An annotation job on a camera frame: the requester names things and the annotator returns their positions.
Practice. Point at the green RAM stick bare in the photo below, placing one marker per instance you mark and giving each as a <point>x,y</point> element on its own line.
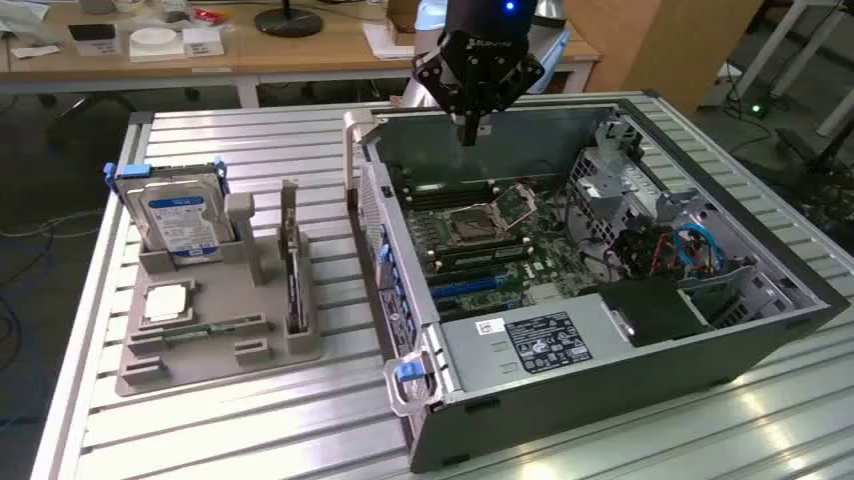
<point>214,331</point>

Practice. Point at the black office chair base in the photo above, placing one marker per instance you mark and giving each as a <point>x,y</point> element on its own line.
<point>87,107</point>

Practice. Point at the black round lamp base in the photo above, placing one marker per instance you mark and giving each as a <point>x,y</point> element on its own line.
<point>289,24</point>

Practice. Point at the white desk frame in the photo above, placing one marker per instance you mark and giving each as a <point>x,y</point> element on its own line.
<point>780,85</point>

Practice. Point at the black plastic shroud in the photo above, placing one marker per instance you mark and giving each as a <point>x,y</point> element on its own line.
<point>654,310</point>

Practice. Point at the white box with round dish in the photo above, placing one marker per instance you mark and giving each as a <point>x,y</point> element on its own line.
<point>156,45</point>

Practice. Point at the RAM stick with black chips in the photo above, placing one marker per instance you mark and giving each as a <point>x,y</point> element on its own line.
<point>487,255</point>

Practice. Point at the tall metal disk bay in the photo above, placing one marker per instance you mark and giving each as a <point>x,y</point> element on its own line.
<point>601,200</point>

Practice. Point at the white box with black top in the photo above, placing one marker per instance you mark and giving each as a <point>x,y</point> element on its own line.
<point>95,37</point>

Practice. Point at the green motherboard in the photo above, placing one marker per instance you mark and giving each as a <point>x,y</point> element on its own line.
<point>534,280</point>

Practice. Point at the clear plastic bag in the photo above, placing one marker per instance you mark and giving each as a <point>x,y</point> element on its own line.
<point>20,20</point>

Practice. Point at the wooden cabinet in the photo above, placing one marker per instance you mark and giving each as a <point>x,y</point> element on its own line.
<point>667,50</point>

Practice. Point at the black stand base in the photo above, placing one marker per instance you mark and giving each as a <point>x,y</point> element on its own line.
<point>797,145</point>

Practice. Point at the hard disk with blue caddy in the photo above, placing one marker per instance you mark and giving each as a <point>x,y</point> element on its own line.
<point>176,220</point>

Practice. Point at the low metal disk bay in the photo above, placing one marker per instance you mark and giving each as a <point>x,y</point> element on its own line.
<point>734,300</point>

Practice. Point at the open socket cover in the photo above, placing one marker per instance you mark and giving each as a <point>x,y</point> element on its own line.
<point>517,205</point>

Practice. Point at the graphics card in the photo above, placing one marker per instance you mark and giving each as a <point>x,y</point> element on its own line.
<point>294,280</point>

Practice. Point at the grey cup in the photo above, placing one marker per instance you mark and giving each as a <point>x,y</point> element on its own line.
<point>98,6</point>

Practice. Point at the power strip with green light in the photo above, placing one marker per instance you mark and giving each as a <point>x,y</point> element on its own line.
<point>757,108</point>

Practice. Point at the open black PC case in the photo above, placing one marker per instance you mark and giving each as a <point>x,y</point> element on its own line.
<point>601,400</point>

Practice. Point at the grey power supply unit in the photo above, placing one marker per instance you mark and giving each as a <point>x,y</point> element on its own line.
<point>481,360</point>

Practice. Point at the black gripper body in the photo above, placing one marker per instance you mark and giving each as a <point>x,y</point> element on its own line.
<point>483,60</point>

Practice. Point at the black long expansion slot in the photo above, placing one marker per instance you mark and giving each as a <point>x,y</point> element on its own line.
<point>467,273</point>

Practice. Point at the silver CPU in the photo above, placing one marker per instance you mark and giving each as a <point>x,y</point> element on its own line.
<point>167,305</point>

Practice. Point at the white paper stack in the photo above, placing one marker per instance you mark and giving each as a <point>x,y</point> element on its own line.
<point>387,42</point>

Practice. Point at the CPU socket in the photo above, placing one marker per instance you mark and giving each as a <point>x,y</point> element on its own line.
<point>473,225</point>

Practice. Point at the wooden desk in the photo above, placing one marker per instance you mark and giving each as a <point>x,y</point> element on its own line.
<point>67,70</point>

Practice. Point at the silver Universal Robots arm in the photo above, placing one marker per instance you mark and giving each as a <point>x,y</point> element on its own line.
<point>549,9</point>

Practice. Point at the plain white box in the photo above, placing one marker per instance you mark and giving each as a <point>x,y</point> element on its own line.
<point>202,42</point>

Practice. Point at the brown cardboard box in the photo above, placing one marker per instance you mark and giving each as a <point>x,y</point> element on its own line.
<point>401,15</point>

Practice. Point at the white paper slip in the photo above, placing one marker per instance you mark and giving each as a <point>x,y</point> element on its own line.
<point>34,51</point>

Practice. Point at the red packet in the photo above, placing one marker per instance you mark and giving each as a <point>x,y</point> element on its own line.
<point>208,16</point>

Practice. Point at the blue case release latch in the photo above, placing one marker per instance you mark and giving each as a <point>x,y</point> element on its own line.
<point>409,373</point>

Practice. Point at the grey parts rack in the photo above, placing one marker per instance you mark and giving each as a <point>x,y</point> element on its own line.
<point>220,360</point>

